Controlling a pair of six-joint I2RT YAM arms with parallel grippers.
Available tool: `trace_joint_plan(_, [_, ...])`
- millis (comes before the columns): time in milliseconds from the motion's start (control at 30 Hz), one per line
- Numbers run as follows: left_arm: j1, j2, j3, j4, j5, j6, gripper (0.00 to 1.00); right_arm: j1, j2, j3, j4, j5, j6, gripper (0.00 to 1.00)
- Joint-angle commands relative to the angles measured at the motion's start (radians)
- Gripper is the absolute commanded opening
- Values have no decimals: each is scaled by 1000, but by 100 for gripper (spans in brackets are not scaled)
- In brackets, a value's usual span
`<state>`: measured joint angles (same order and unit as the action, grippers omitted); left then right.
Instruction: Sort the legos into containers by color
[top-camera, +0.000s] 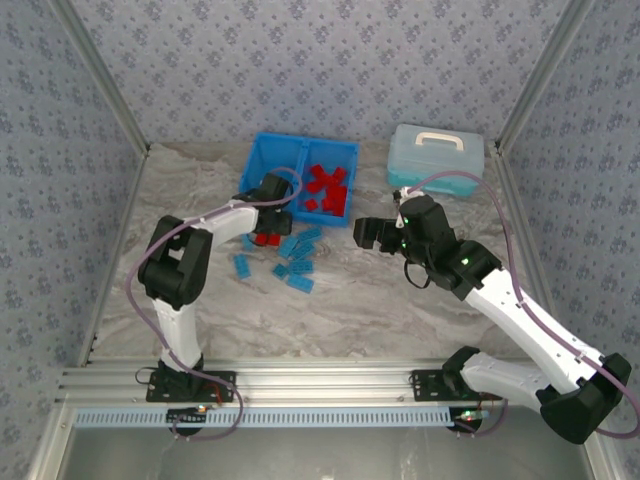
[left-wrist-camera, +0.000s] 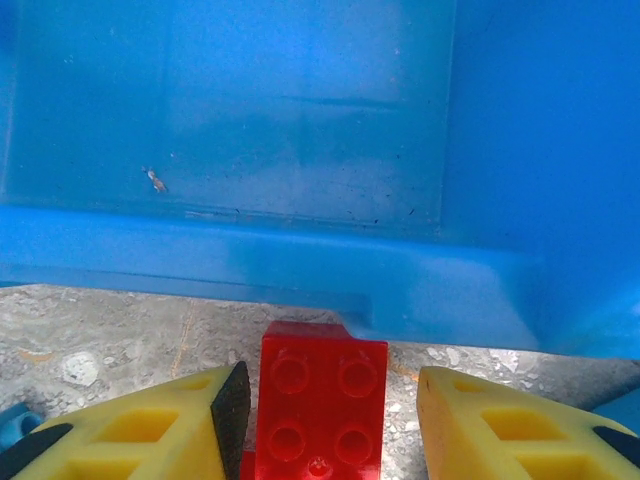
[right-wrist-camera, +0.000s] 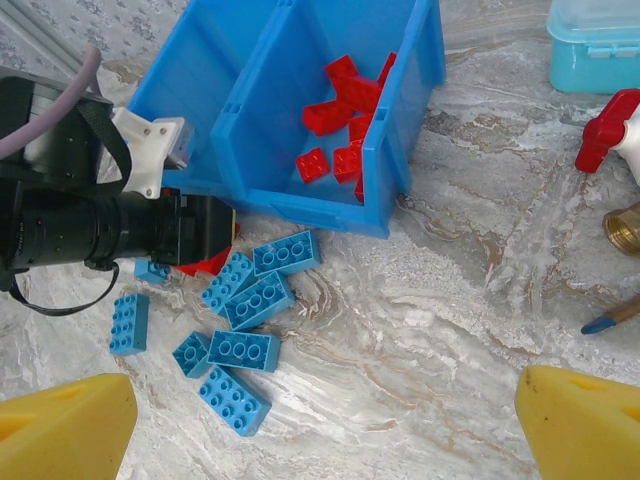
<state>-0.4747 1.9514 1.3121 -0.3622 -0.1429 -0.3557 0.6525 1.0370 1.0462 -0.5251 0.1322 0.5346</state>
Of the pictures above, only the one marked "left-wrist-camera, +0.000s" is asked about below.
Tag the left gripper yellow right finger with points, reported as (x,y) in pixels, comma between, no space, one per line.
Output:
(500,440)

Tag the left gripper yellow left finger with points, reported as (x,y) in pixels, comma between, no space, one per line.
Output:
(125,440)

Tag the red L-shaped lego brick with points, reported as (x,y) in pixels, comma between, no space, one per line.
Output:
(320,400)

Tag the blue lego brick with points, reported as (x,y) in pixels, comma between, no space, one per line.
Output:
(15,425)
(620,412)

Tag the narrow blue plastic bin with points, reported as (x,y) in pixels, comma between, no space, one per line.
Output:
(600,310)

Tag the wide blue plastic bin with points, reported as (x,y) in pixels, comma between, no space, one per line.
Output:
(250,125)

